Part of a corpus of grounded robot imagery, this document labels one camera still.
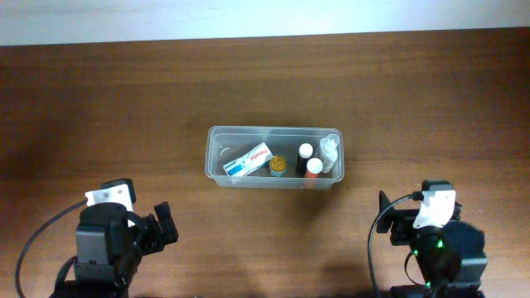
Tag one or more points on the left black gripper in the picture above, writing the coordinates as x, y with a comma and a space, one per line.
153, 231

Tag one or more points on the white spray bottle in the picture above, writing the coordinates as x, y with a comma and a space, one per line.
327, 151

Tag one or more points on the black bottle white cap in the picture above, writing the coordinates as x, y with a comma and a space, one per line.
305, 152

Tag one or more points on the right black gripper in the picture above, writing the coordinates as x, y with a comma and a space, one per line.
401, 226

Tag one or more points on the clear plastic container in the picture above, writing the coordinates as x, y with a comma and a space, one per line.
227, 143

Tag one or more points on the white medicine box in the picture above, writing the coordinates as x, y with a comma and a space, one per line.
253, 160

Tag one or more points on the small gold lid jar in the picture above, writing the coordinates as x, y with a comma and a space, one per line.
277, 166

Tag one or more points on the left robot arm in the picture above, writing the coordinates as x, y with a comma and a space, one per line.
111, 241

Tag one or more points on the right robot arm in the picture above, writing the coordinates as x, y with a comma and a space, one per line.
449, 252

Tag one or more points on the orange tube white cap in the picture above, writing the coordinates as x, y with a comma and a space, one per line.
313, 168

